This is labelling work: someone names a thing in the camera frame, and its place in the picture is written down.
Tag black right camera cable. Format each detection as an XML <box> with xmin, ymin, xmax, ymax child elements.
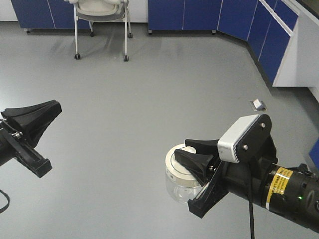
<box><xmin>246</xmin><ymin>156</ymin><xmax>256</xmax><ymax>239</ymax></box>

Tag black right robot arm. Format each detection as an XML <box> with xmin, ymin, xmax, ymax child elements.
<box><xmin>173</xmin><ymin>139</ymin><xmax>319</xmax><ymax>232</ymax></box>

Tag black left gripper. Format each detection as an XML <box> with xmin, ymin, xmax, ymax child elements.
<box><xmin>0</xmin><ymin>100</ymin><xmax>62</xmax><ymax>178</ymax></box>

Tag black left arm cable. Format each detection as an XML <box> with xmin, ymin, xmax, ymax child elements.
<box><xmin>0</xmin><ymin>189</ymin><xmax>11</xmax><ymax>214</ymax></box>

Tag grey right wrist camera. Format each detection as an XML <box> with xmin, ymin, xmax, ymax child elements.
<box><xmin>217</xmin><ymin>114</ymin><xmax>272</xmax><ymax>164</ymax></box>

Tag glass jar with white lid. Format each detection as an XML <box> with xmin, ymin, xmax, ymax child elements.
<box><xmin>165</xmin><ymin>143</ymin><xmax>202</xmax><ymax>205</ymax></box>

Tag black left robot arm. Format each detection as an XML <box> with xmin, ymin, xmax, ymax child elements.
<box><xmin>0</xmin><ymin>100</ymin><xmax>62</xmax><ymax>178</ymax></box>

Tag floor socket box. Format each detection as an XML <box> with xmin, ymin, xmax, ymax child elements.
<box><xmin>249</xmin><ymin>99</ymin><xmax>267</xmax><ymax>111</ymax></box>

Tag white rolling chair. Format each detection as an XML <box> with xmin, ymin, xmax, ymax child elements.
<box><xmin>63</xmin><ymin>0</ymin><xmax>133</xmax><ymax>62</ymax></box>

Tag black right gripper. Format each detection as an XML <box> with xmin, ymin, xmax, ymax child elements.
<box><xmin>174</xmin><ymin>139</ymin><xmax>278</xmax><ymax>218</ymax></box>

